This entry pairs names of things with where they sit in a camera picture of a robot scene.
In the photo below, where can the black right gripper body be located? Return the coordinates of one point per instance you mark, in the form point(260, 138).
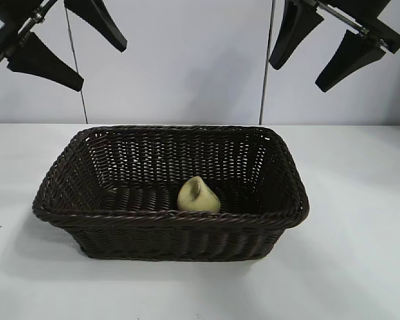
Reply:
point(386, 35)

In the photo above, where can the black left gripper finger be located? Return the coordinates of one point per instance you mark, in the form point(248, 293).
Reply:
point(40, 63)
point(96, 15)

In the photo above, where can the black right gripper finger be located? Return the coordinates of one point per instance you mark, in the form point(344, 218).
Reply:
point(350, 60)
point(293, 36)

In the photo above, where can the dark brown wicker basket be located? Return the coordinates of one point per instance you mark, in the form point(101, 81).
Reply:
point(170, 233)

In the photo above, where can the thin metal wall strip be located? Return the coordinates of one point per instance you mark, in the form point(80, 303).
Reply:
point(263, 100)
point(73, 50)

